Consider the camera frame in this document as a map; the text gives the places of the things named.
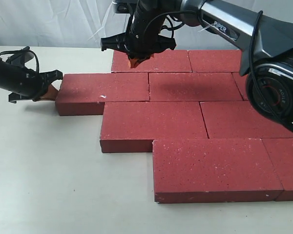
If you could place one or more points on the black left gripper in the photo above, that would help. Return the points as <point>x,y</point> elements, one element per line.
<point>26,84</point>

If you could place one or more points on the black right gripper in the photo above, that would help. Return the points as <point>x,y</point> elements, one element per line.
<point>140,41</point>

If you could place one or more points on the red brick back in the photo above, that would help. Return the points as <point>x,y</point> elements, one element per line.
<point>87,94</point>

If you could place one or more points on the lone red brick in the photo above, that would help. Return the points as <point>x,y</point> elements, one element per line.
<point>193,87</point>

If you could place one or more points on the large red brick front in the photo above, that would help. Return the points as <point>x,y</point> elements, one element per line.
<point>131,127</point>

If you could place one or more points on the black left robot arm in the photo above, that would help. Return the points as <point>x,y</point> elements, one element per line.
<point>4,79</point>

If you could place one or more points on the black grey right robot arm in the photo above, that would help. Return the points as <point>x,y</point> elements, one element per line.
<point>266,45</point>

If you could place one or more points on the back left base brick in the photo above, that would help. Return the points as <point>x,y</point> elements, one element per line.
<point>167,61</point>

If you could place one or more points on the base brick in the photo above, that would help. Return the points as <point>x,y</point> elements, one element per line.
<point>213,170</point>
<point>280,151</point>
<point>214,60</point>
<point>167,61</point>

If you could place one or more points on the back right base brick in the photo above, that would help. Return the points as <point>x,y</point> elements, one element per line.
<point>214,60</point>

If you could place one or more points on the right middle red brick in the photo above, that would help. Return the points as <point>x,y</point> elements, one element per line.
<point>241,84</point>

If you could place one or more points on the middle red brick under tilted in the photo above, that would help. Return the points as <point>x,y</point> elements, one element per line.
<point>237,119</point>

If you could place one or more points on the front left base brick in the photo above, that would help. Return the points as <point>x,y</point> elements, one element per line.
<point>213,170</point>

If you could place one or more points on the front right base brick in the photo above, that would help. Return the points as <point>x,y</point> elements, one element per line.
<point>280,151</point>

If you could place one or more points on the white backdrop curtain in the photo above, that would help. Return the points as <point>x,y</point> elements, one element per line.
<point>82,23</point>

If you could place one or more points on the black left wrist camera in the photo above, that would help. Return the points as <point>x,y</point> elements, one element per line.
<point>18,57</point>

